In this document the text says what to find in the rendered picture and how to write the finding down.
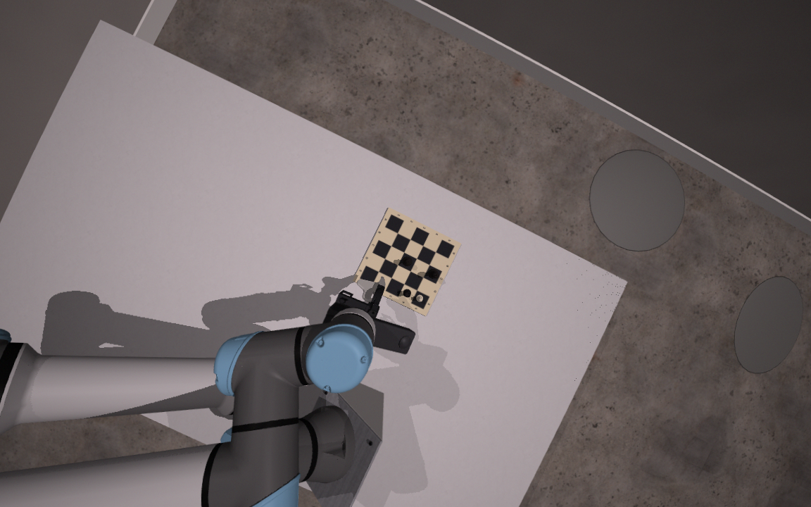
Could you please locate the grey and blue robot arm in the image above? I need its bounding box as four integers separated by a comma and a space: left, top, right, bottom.
0, 308, 415, 507

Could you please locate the black and cream chessboard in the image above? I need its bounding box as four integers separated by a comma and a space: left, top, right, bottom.
353, 208, 461, 316

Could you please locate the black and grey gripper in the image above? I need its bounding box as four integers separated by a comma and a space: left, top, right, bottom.
323, 276, 386, 323

